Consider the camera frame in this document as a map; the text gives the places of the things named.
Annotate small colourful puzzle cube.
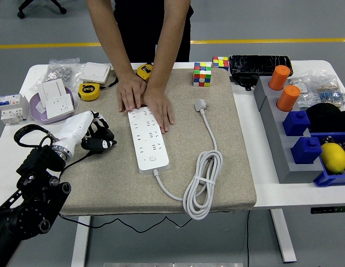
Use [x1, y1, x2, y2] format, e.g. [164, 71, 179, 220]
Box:
[212, 56, 230, 71]

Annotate black wrapped tray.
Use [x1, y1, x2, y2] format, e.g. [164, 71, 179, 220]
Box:
[229, 54, 294, 77]

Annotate black tape measure strap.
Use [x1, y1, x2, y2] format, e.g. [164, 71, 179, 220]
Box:
[99, 74, 120, 91]

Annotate blue plastic bin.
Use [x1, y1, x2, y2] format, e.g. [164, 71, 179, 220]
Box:
[311, 132, 345, 187]

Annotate white wall switch panel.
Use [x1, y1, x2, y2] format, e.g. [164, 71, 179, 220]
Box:
[77, 61, 111, 84]

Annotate small black device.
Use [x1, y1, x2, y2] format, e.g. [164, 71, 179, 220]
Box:
[230, 74, 259, 92]

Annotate person's left hand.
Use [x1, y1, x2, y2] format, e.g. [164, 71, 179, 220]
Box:
[143, 87, 175, 134]

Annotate purple bowl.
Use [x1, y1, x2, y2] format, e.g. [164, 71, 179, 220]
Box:
[29, 87, 76, 125]

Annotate blue block with knob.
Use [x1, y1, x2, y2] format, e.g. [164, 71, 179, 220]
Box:
[282, 110, 311, 137]
[290, 136, 323, 165]

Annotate white wall socket plate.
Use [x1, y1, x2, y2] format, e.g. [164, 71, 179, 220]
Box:
[46, 94, 75, 120]

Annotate grey peg block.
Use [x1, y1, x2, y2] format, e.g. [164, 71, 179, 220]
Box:
[253, 75, 325, 184]

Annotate black office chair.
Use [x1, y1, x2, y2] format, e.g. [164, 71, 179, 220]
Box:
[17, 0, 67, 19]

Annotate thin black hanging cable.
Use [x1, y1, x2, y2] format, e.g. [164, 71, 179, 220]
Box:
[245, 210, 251, 267]

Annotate yellow tape measure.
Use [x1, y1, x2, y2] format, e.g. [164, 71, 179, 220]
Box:
[77, 82, 101, 101]
[136, 63, 154, 83]

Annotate grey-brown mat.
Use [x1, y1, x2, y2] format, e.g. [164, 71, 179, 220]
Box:
[60, 68, 258, 217]

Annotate white circuit breaker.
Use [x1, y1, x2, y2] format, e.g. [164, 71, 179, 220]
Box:
[0, 93, 30, 126]

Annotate black cloth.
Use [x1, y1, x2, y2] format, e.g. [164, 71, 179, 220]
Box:
[305, 102, 345, 134]

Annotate orange cylinder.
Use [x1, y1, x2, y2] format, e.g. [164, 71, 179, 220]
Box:
[268, 65, 291, 91]
[276, 85, 301, 112]

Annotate clear bag of screws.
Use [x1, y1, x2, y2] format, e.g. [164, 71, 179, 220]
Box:
[29, 57, 86, 91]

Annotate clear bag of resistors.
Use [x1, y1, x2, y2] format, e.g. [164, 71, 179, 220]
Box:
[314, 69, 345, 109]

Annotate white table leg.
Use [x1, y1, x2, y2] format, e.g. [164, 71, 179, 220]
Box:
[269, 208, 298, 264]
[71, 215, 92, 267]

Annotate clear bag of parts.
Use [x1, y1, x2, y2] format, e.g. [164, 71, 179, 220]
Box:
[288, 76, 321, 111]

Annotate white switch plate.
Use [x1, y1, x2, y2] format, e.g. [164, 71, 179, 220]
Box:
[36, 78, 68, 109]

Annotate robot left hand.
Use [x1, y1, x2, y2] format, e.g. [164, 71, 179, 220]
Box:
[56, 110, 118, 157]

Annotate black plug with cord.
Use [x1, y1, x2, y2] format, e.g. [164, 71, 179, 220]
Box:
[58, 126, 234, 234]

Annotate large colourful puzzle cube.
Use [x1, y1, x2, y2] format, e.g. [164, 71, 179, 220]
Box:
[193, 61, 213, 87]

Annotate person's right hand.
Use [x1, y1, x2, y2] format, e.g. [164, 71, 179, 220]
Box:
[116, 73, 147, 113]

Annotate white power strip with cord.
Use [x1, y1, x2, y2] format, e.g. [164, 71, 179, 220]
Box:
[127, 98, 224, 221]

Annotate black table control panel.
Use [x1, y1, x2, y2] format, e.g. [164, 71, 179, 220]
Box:
[310, 205, 345, 215]

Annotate yellow lemon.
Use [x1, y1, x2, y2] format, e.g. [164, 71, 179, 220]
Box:
[319, 142, 345, 175]

